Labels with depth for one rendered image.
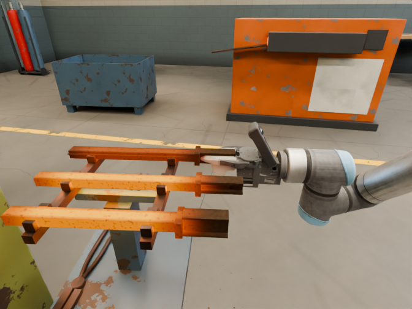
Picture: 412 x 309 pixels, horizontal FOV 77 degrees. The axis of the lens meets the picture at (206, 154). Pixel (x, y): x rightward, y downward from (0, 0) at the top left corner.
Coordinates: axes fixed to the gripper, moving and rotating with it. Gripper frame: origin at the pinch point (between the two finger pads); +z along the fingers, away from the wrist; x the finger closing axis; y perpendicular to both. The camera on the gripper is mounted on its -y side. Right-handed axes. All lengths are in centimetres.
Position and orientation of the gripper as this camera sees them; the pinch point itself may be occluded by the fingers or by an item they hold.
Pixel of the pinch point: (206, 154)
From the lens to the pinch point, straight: 66.6
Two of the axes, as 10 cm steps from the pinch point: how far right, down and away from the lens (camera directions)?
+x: 0.6, -4.8, 8.8
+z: -10.0, -0.4, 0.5
